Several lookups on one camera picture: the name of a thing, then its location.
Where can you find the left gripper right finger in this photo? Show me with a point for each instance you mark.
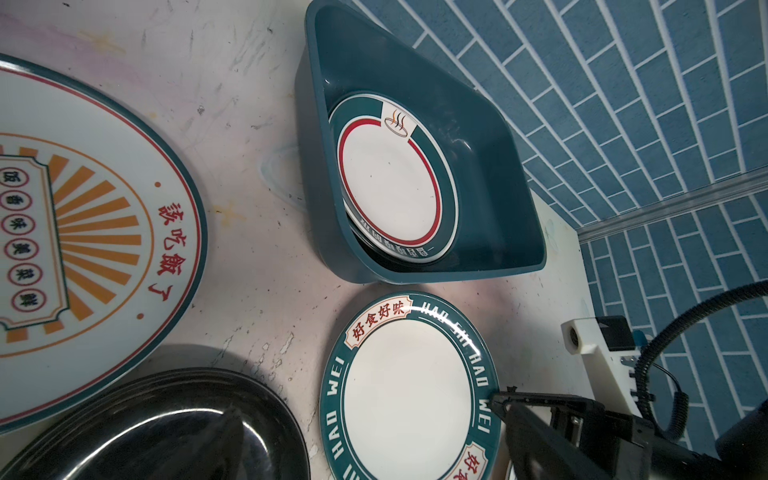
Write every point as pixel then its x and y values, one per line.
pixel 538 452

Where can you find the black plate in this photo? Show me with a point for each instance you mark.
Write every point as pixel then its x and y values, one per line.
pixel 140 430

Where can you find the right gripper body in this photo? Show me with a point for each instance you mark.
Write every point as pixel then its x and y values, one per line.
pixel 624 446

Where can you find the white plate orange sunburst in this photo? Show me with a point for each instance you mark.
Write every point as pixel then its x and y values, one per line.
pixel 104 242

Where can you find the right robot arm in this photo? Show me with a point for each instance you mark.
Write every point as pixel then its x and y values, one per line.
pixel 742 450

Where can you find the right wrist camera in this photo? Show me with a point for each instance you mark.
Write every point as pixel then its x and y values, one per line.
pixel 610 372

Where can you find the green rim plate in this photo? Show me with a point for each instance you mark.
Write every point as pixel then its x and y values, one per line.
pixel 377 230
pixel 385 154

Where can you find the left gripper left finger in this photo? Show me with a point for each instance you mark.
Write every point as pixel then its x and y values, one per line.
pixel 216 451

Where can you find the Hao Wei green plate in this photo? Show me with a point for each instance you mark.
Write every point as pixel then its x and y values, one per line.
pixel 406 394

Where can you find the teal plastic bin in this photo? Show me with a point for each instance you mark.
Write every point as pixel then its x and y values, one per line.
pixel 499 233

